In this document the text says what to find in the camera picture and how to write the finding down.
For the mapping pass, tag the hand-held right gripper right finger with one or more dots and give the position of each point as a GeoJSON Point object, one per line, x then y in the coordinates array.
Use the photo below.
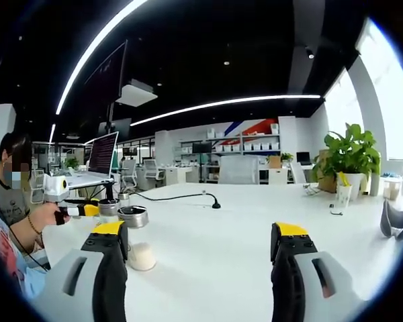
{"type": "Point", "coordinates": [285, 278]}

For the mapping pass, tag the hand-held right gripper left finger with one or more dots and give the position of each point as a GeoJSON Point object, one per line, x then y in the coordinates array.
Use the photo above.
{"type": "Point", "coordinates": [111, 275]}

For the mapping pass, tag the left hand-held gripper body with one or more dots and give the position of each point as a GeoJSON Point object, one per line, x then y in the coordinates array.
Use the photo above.
{"type": "Point", "coordinates": [53, 188]}

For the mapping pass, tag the large seasoning bottle brown powder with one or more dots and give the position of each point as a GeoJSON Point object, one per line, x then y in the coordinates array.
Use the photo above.
{"type": "Point", "coordinates": [109, 209]}

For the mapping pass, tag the small seasoning bottle white powder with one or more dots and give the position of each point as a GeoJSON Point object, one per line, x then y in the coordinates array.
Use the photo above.
{"type": "Point", "coordinates": [124, 199]}

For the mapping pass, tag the large seasoning bottle white grains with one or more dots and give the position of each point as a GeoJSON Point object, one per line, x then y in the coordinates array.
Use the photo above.
{"type": "Point", "coordinates": [134, 219]}

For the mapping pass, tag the person's left hand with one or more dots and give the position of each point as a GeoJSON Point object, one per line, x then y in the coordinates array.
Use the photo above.
{"type": "Point", "coordinates": [50, 214]}

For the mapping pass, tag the black laptop stand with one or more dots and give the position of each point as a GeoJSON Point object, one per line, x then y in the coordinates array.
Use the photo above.
{"type": "Point", "coordinates": [109, 191]}

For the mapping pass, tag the small green potted plant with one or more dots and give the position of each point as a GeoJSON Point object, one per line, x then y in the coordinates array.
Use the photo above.
{"type": "Point", "coordinates": [286, 157]}
{"type": "Point", "coordinates": [71, 163]}

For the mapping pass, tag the silver open laptop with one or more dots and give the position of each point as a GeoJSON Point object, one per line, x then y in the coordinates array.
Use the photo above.
{"type": "Point", "coordinates": [102, 154]}

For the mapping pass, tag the white ceiling light strip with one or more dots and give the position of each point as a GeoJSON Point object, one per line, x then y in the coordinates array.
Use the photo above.
{"type": "Point", "coordinates": [52, 134]}
{"type": "Point", "coordinates": [70, 80]}
{"type": "Point", "coordinates": [221, 102]}

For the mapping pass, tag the white swivel office chair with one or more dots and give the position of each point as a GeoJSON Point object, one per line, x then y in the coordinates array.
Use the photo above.
{"type": "Point", "coordinates": [151, 165]}
{"type": "Point", "coordinates": [129, 167]}

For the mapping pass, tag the person's blue printed sweatshirt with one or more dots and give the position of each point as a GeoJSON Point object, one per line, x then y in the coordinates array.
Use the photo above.
{"type": "Point", "coordinates": [6, 255]}

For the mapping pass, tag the black mounted monitor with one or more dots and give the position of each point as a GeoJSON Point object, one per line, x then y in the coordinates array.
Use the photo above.
{"type": "Point", "coordinates": [121, 124]}

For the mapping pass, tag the small black earpiece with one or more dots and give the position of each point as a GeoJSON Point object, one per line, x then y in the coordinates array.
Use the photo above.
{"type": "Point", "coordinates": [331, 205]}

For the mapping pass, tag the white patterned paper cup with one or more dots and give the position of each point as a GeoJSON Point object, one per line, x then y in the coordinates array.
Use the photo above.
{"type": "Point", "coordinates": [343, 198]}

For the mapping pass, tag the brown paper bag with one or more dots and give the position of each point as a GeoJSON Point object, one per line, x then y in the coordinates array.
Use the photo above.
{"type": "Point", "coordinates": [327, 184]}

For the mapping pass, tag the white plain chair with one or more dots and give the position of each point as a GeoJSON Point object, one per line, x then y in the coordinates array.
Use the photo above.
{"type": "Point", "coordinates": [298, 172]}

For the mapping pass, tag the grey headset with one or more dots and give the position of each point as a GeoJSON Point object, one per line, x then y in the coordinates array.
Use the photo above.
{"type": "Point", "coordinates": [386, 221]}

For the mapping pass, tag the brown cardboard box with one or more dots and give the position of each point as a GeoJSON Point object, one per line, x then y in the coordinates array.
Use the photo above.
{"type": "Point", "coordinates": [274, 162]}

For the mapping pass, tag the white ceiling air conditioner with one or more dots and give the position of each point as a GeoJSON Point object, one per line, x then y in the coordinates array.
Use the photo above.
{"type": "Point", "coordinates": [136, 95]}

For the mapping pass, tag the white mesh office chair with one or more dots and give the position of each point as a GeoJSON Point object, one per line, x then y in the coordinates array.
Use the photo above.
{"type": "Point", "coordinates": [238, 169]}

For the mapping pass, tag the black laptop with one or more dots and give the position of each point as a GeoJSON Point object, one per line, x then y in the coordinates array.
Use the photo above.
{"type": "Point", "coordinates": [303, 157]}

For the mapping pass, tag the small black monitor on stand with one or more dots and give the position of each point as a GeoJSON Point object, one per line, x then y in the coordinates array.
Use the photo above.
{"type": "Point", "coordinates": [202, 147]}

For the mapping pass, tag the large black hanging display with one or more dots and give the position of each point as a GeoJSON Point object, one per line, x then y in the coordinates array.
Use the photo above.
{"type": "Point", "coordinates": [109, 67]}

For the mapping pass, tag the shelving unit with white bins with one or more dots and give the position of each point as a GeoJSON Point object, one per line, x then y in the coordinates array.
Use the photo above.
{"type": "Point", "coordinates": [262, 146]}

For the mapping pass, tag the clear plastic container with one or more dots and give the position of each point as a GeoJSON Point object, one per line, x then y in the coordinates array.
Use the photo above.
{"type": "Point", "coordinates": [392, 191]}

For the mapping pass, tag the large green potted plant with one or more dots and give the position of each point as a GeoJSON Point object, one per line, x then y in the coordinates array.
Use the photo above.
{"type": "Point", "coordinates": [351, 151]}

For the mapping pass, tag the bright large window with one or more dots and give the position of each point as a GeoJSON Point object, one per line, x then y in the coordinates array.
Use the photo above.
{"type": "Point", "coordinates": [342, 110]}
{"type": "Point", "coordinates": [396, 100]}

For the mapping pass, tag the black ceiling spotlight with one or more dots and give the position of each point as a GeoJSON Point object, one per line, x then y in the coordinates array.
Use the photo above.
{"type": "Point", "coordinates": [310, 55]}

